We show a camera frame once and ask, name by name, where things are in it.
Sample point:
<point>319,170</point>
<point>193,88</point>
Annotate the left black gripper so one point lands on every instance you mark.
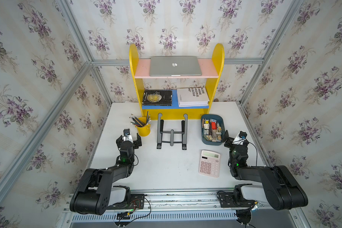
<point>138,143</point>

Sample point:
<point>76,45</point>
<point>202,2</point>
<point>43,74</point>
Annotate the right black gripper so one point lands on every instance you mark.
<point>225,138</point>

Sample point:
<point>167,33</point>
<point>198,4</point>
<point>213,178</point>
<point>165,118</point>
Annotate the silver laptop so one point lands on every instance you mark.
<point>165,66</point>

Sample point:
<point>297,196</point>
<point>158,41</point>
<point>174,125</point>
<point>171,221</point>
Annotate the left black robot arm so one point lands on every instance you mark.
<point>92,195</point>

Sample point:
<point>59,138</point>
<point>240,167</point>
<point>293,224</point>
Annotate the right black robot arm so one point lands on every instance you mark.
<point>279,188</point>

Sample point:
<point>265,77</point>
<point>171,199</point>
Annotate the black laptop stand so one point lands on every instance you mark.
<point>172,133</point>

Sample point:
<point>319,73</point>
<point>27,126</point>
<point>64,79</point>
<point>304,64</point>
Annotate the yellow pencil cup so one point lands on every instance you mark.
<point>145,129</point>

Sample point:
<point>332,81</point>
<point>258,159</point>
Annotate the teal storage tray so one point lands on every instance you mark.
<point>209,136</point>

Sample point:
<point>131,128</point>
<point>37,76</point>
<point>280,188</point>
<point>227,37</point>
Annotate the pencils bundle in cup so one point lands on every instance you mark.
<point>138,122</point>

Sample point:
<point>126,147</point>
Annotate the red block in tray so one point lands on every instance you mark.
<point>214,124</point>

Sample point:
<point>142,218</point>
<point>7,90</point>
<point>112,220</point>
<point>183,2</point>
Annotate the pink calculator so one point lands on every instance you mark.
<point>209,163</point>

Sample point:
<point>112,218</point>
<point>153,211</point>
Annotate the black book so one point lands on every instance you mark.
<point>157,97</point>

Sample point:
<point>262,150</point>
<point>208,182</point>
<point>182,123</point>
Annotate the white book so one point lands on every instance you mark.
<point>193,96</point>

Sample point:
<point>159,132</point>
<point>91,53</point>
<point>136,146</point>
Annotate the yellow pink shelf unit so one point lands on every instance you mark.
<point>211,70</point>

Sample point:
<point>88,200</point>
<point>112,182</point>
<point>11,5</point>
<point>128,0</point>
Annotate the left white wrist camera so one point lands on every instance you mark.
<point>127,135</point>

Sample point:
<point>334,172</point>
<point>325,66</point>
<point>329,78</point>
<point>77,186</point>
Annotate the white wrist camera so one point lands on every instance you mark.
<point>127,135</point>
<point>240,138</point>

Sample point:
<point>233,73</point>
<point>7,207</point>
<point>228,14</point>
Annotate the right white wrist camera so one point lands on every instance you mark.
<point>240,138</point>

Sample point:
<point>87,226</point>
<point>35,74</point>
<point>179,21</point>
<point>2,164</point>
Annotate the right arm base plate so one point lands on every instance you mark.
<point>233,200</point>

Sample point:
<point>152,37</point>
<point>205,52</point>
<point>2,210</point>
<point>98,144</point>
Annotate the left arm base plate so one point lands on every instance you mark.
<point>135,201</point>

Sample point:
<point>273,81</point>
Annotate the aluminium frame rail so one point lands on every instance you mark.
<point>199,206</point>

